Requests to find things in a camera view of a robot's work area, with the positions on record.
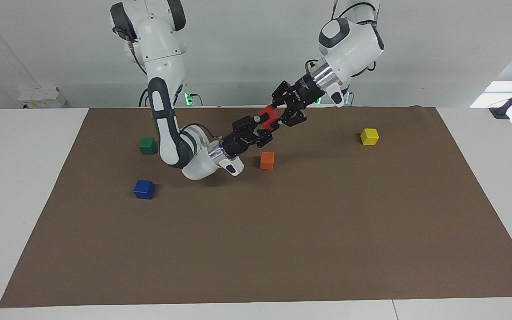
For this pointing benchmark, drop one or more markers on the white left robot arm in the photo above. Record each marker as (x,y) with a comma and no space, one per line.
(349,40)

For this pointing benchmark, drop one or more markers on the brown table mat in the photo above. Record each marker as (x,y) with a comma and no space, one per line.
(282,231)

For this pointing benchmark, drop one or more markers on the white wall power box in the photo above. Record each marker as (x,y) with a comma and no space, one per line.
(42,98)

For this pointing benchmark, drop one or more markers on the green lit base connector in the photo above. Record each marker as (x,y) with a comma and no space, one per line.
(190,98)
(318,101)

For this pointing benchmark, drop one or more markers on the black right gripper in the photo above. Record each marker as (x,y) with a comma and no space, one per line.
(238,142)

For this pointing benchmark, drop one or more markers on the yellow wooden block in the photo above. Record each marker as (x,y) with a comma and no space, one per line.
(370,136)

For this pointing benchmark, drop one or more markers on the red wooden block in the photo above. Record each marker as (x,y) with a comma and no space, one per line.
(269,116)

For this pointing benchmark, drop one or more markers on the blue wooden block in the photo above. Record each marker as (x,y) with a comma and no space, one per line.
(144,190)

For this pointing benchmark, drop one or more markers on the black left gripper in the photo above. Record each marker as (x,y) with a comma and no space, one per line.
(305,91)

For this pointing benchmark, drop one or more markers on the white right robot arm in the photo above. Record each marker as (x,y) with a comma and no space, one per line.
(162,58)

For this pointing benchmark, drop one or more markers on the orange wooden block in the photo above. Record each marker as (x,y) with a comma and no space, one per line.
(267,160)

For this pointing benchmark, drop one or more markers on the green wooden block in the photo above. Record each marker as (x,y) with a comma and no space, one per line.
(147,146)

